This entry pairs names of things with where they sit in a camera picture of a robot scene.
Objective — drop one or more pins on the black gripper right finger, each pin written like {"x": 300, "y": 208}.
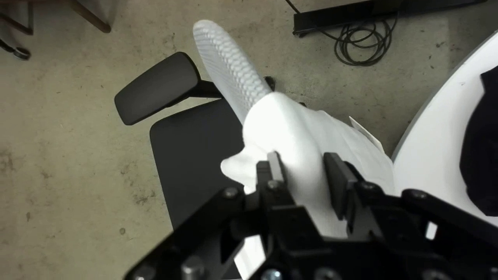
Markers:
{"x": 339, "y": 180}

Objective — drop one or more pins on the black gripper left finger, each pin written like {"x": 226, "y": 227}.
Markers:
{"x": 272, "y": 172}

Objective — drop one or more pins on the white towel with blue stripes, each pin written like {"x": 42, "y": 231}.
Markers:
{"x": 296, "y": 133}

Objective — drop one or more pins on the grey office chair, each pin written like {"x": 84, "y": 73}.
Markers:
{"x": 191, "y": 155}

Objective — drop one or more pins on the black cloth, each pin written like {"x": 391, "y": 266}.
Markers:
{"x": 482, "y": 149}

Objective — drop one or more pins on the dark framed panel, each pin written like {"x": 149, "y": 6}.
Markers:
{"x": 15, "y": 15}

